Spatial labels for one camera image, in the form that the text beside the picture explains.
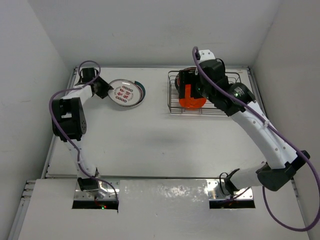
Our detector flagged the white plate red characters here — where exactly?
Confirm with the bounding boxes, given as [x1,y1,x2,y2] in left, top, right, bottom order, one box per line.
[108,79,141,108]

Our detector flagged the white plate teal rim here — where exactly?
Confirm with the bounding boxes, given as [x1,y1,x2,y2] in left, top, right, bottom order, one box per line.
[134,81,146,105]

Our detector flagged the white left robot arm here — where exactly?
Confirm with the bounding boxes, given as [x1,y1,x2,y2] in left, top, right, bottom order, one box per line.
[49,67,113,195]

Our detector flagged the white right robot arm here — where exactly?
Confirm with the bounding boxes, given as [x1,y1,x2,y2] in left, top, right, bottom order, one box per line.
[179,47,305,195]

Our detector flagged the white plate dark red rim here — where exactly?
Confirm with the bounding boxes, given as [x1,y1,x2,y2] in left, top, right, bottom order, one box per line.
[174,67,196,92]

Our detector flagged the orange plastic plate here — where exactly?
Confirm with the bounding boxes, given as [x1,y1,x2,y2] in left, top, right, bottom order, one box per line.
[179,84,207,109]

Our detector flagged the metal wire dish rack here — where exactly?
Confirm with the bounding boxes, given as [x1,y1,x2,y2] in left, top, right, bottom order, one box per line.
[167,70,226,117]

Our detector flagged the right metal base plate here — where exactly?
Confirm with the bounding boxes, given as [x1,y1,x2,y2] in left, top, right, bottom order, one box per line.
[206,178,254,201]

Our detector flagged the metal base plate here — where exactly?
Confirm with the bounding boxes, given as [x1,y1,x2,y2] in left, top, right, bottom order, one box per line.
[73,179,120,202]
[206,178,254,201]

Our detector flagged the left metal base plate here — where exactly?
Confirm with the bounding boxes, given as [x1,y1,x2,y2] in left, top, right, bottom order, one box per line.
[73,179,120,202]

